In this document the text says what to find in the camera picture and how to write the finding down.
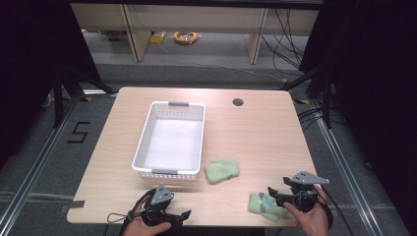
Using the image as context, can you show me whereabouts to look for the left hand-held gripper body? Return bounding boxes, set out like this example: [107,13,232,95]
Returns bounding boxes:
[141,184,185,228]

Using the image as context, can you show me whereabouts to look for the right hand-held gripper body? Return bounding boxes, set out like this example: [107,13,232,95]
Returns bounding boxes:
[283,170,330,213]

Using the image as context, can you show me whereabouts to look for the green fuzzy glove blue dots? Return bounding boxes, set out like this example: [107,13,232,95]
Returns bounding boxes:
[247,192,289,222]

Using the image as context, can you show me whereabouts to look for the white plastic basket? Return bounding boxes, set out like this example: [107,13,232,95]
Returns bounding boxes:
[131,100,207,182]

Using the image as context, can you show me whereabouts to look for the plain green fuzzy glove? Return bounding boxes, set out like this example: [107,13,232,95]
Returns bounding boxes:
[205,158,241,185]

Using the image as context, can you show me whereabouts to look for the person's right hand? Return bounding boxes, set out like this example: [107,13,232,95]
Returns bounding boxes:
[282,185,330,236]

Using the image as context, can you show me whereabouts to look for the person's left hand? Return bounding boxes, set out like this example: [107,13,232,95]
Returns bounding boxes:
[122,196,172,236]

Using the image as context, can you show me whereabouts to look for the black metal stand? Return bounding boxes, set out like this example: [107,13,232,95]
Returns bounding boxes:
[278,63,333,130]
[52,63,116,129]

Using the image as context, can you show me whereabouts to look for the dark curtain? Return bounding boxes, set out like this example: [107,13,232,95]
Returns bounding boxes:
[0,0,102,170]
[299,0,417,236]

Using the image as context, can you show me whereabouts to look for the yellow packet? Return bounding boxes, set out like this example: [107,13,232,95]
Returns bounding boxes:
[149,30,167,45]

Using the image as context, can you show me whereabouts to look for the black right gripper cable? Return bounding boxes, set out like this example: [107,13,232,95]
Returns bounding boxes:
[296,185,356,236]

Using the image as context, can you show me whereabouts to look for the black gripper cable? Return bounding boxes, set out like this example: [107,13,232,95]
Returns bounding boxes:
[296,185,356,236]
[106,191,155,236]

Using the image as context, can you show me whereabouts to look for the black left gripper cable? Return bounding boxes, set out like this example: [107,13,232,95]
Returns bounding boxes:
[106,191,155,236]

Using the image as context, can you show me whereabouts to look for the metal floor rail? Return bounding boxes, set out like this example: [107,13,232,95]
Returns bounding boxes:
[309,99,385,236]
[0,94,82,235]

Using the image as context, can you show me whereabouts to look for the thin white floor cable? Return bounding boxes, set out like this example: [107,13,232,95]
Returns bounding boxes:
[156,42,285,83]

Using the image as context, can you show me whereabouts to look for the bundle of black cables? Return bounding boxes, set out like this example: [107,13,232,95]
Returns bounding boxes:
[260,8,311,78]

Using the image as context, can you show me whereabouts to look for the yellow cable coil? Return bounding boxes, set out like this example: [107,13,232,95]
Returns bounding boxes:
[172,30,200,46]

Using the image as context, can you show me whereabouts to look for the light wooden desk frame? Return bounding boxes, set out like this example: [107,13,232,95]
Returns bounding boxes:
[70,3,321,66]

